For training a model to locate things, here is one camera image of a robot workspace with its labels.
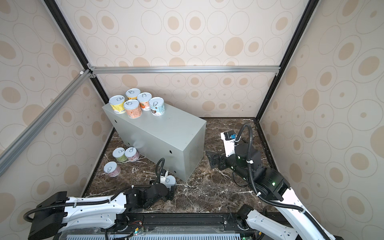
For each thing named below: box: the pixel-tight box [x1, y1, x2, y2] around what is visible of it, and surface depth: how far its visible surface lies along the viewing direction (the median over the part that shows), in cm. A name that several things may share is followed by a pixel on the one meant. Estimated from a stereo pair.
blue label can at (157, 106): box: [149, 96, 166, 117], surface depth 74 cm
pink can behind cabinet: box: [124, 146, 140, 162], surface depth 96 cm
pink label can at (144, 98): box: [137, 92, 152, 112], surface depth 76 cm
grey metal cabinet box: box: [102, 102, 207, 182], surface depth 75 cm
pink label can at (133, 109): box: [124, 99, 142, 119], surface depth 73 cm
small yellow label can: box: [125, 88, 141, 100], surface depth 78 cm
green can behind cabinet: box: [112, 147, 128, 163], surface depth 96 cm
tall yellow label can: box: [108, 95, 126, 115], surface depth 74 cm
